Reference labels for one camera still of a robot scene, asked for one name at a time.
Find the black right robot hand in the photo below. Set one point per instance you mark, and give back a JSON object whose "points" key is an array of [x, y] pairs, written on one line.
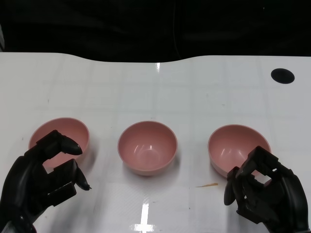
{"points": [[281, 194]]}

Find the thin orange sliver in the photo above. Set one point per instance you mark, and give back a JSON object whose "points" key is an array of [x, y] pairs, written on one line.
{"points": [[209, 185]]}

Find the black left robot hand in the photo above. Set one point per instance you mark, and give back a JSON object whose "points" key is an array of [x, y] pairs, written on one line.
{"points": [[24, 179]]}

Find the round black table grommet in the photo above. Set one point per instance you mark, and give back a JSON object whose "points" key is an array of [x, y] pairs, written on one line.
{"points": [[282, 76]]}

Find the pink plastic bowl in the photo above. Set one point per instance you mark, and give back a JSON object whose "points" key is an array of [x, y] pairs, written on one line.
{"points": [[148, 148], [233, 143], [70, 131]]}

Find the black backdrop cloth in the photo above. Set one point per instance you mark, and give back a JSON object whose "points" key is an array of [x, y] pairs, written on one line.
{"points": [[97, 24]]}

